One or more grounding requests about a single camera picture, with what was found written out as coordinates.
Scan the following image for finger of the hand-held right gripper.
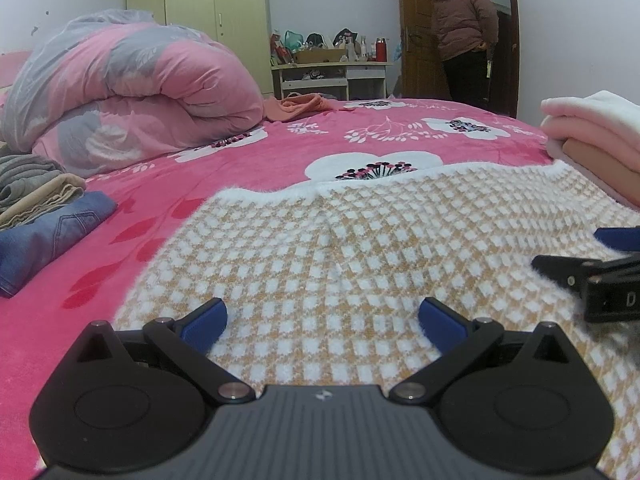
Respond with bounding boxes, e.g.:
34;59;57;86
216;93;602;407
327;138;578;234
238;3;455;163
531;254;640;288
594;226;640;252

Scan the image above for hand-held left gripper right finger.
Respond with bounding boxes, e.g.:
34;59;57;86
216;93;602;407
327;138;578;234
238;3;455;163
389;297;576;403

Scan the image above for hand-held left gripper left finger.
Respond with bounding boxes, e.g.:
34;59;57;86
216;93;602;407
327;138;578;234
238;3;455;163
75;297;257;403

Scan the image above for beige white checked knit sweater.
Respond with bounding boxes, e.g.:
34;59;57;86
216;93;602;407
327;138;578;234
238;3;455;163
112;162;640;473

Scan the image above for stack of folded pale clothes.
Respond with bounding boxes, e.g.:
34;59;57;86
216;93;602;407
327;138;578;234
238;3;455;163
542;115;640;171

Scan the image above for stack of folded pink garments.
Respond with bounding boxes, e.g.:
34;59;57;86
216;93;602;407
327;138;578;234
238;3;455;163
547;137;640;210

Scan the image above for pink floral blanket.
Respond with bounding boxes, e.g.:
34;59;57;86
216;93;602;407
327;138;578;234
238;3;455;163
0;97;566;476

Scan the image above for blue jeans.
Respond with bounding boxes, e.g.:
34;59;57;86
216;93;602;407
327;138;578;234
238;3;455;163
0;192;118;298

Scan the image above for tan folded trousers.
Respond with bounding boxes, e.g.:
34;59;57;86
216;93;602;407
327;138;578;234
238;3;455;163
0;172;87;233

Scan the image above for grey knit garment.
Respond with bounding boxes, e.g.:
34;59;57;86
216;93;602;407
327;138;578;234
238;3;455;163
0;154;66;216

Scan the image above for salmon cloth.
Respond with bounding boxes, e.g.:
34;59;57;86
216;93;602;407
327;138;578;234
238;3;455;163
262;92;346;123

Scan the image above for folded pink grey quilt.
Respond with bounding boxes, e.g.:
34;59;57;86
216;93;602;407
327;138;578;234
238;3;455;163
0;7;266;178

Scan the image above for pale wooden desk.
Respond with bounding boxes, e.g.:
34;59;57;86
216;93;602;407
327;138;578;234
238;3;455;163
271;60;388;101

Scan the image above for red packet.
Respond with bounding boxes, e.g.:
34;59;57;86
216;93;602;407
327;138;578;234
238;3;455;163
271;34;293;66

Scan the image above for cardboard box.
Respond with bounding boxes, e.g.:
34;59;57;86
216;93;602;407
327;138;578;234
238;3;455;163
295;49;346;64

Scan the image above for brown wooden door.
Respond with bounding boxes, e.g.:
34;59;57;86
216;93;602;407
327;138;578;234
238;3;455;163
396;0;468;101

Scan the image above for pale yellow wardrobe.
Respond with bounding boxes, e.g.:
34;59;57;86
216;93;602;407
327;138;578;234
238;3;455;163
124;0;275;98

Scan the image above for pink cream padded headboard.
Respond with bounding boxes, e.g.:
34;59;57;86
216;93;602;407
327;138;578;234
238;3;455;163
0;50;32;98

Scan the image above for dark brown door frame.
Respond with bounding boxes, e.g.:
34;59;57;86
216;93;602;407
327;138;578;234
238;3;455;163
492;0;521;118

